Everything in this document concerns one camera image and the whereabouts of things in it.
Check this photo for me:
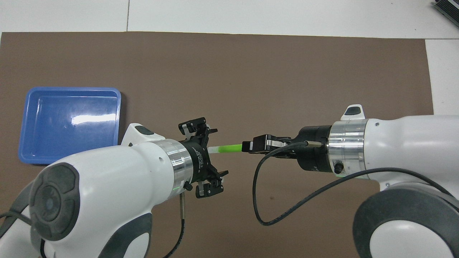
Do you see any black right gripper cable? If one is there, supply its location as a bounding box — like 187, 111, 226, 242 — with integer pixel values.
252, 141, 453, 226

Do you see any grey ribbed device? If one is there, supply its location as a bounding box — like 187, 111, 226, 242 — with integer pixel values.
431, 0, 459, 20

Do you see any blue plastic tray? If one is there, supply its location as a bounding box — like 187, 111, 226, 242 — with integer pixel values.
18, 87, 122, 166

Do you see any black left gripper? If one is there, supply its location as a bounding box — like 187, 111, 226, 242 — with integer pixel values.
178, 117, 299, 199

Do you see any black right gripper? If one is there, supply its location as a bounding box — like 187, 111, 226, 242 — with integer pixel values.
252, 125, 332, 174

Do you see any brown table mat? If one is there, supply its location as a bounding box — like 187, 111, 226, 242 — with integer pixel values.
0, 32, 451, 258

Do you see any green pen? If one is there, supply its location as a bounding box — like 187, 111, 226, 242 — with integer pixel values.
208, 143, 244, 155

